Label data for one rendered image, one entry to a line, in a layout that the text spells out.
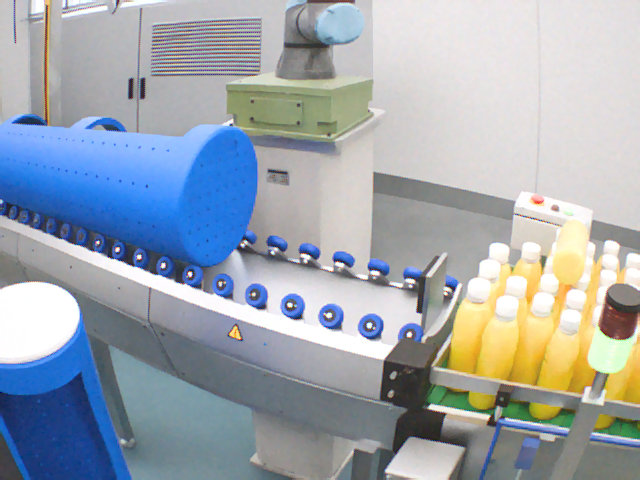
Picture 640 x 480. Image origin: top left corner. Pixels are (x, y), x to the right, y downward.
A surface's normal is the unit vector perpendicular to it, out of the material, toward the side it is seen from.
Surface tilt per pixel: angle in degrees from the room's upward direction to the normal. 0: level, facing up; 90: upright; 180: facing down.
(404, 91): 90
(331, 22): 94
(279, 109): 90
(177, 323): 70
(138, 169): 55
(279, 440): 90
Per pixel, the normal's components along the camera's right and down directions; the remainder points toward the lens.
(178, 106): -0.41, 0.39
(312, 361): -0.44, 0.05
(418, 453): 0.00, -0.90
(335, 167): 0.36, 0.40
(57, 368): 0.80, 0.26
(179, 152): -0.27, -0.50
